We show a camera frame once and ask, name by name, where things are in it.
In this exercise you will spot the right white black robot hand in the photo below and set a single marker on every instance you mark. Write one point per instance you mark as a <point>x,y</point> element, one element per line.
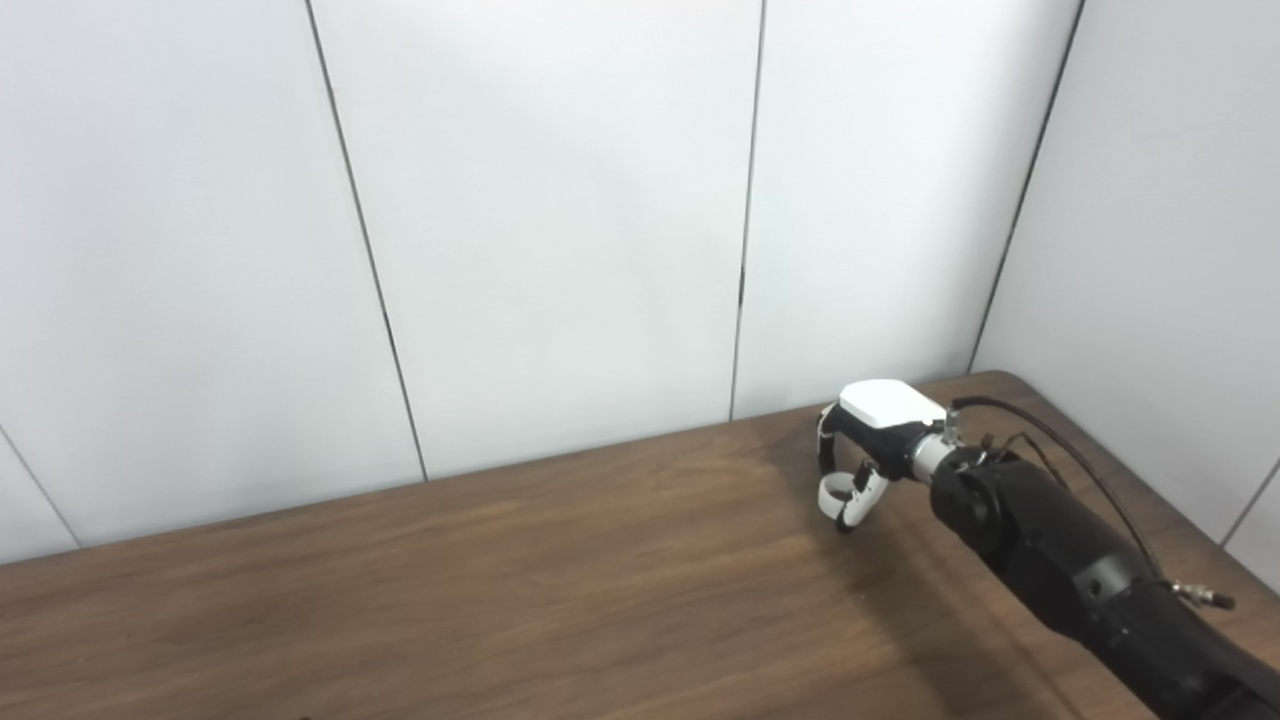
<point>885,405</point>

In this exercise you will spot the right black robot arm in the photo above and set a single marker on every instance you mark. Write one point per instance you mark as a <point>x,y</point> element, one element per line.
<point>1060,550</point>

